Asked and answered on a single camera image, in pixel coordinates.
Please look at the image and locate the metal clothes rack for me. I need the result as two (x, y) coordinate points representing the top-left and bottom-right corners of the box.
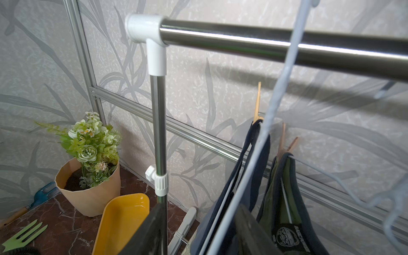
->
(125, 13), (408, 255)

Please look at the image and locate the wooden clothespin left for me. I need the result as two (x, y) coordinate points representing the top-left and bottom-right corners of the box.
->
(253, 82), (264, 123)

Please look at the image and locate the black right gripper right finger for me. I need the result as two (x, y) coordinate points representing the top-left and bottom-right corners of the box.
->
(235, 204), (282, 255)

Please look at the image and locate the green tank top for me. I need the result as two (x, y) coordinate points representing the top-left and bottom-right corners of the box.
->
(257, 153), (328, 255)

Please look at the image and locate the white wire hanger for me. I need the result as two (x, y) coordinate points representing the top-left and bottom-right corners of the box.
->
(207, 0), (320, 255)
(291, 156), (408, 255)

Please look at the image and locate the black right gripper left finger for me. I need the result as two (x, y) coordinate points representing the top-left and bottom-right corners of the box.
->
(119, 204), (165, 255)

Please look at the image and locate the blue garden trowel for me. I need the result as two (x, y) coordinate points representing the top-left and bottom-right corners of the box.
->
(1, 182), (60, 228)

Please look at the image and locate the wooden clothespin right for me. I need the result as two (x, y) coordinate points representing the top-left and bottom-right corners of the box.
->
(277, 123), (299, 159)

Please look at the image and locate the yellow plastic tray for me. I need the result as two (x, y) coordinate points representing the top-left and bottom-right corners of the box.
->
(92, 193), (150, 255)

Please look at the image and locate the navy blue tank top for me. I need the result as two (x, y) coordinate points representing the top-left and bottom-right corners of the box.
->
(190, 120), (271, 255)

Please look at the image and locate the potted artificial flower plant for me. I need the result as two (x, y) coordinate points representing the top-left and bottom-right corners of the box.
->
(38, 112), (122, 217)

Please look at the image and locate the green garden fork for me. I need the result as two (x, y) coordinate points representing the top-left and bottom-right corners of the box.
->
(2, 220), (48, 252)

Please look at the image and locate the wooden clothespin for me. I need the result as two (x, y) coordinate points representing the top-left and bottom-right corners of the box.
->
(253, 82), (264, 123)
(277, 123), (299, 159)

